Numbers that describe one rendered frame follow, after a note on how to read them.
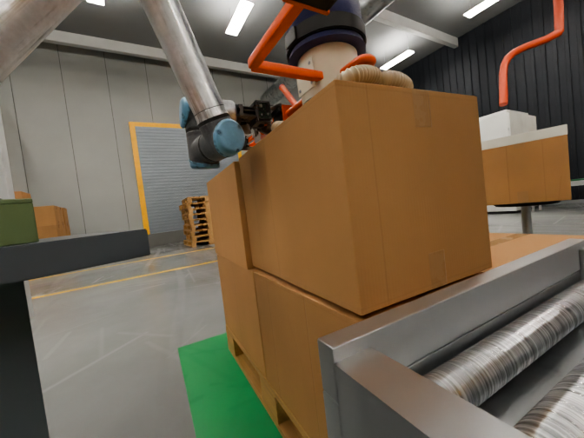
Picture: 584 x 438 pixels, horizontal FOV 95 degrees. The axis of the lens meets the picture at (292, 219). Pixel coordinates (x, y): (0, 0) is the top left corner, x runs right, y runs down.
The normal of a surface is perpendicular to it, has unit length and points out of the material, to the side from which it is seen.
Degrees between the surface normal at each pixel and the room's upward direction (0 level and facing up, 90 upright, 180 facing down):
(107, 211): 90
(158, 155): 90
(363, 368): 0
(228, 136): 96
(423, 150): 90
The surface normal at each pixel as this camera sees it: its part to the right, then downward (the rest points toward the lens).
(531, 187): -0.68, 0.11
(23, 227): 0.77, -0.06
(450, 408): -0.11, -0.99
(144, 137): 0.50, -0.02
